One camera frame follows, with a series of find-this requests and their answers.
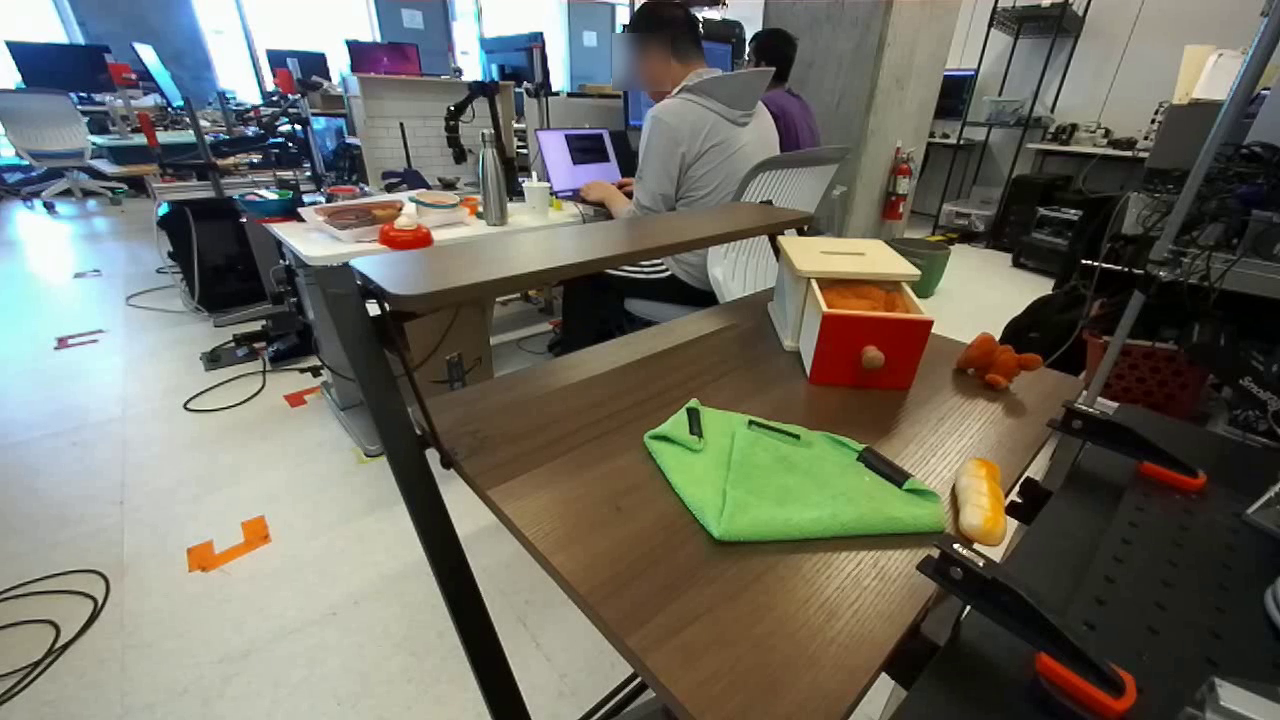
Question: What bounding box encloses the open laptop with purple screen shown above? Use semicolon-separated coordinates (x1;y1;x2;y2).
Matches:
533;122;626;202

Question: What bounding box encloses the green cloth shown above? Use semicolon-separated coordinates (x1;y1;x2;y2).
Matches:
638;395;953;548

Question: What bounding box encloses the person in grey hoodie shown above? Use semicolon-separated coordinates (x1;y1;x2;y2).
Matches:
546;0;782;358

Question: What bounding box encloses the small white bottle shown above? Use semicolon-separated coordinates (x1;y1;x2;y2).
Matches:
519;167;554;225

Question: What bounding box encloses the grey office chair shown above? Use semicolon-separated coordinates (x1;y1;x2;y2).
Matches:
620;142;852;330

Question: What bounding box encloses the metal water bottle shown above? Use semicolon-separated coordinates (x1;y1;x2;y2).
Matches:
477;127;511;232

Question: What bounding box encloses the black metal table leg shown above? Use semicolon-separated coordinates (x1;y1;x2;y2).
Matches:
325;283;534;720

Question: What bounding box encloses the thick black marker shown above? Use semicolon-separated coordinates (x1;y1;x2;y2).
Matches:
856;442;916;492

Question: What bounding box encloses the red plastic object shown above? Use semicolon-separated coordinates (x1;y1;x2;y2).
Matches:
371;219;440;257

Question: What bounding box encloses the person in purple shirt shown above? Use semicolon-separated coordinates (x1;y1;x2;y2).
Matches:
743;23;822;156

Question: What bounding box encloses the green bin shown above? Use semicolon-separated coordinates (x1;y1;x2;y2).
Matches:
886;228;956;305

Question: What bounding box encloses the red fire extinguisher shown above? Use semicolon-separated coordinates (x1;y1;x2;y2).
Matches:
881;142;921;228

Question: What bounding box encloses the brown wooden bowl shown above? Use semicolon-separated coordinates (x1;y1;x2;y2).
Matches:
310;197;408;232

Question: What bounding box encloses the monitor with blue picture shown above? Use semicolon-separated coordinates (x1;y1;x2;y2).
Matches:
477;29;554;94

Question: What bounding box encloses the white desk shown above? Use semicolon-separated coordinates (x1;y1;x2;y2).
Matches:
261;185;630;454

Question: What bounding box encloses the orange plush toy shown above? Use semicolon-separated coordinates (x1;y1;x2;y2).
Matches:
953;329;1047;395

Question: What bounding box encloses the yellow bread toy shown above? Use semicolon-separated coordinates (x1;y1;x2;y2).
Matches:
949;454;1011;548

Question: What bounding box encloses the monitor with purple picture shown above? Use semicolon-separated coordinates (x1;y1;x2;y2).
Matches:
342;35;427;78

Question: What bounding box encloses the black clamp knob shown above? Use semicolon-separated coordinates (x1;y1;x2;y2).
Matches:
1003;470;1058;528

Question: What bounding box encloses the black bag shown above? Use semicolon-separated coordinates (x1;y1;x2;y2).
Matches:
994;279;1111;381

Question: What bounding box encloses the monitor with red picture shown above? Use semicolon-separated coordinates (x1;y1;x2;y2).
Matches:
262;42;335;99

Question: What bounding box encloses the red perforated crate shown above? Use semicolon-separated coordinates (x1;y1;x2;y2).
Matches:
1079;330;1211;422

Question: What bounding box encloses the grey metal pole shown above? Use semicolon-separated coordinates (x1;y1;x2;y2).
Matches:
1073;6;1280;413

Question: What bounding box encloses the black perforated table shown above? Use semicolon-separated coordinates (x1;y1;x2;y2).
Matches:
886;395;1280;720

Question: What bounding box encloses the white office chair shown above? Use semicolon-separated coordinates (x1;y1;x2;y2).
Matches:
0;89;139;215

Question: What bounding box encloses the dark computer monitor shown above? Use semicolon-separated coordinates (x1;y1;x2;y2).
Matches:
3;35;121;99

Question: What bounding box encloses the black looped floor cable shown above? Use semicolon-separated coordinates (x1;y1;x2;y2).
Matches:
179;346;279;421

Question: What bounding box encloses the black wire shelf rack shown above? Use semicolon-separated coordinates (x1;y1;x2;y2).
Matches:
929;0;1101;240

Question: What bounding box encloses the black clamp with orange handle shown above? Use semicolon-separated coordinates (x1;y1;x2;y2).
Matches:
1056;404;1211;501
916;544;1145;720

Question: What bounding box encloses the black coiled floor cable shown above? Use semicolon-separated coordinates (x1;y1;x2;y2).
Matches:
0;565;117;709

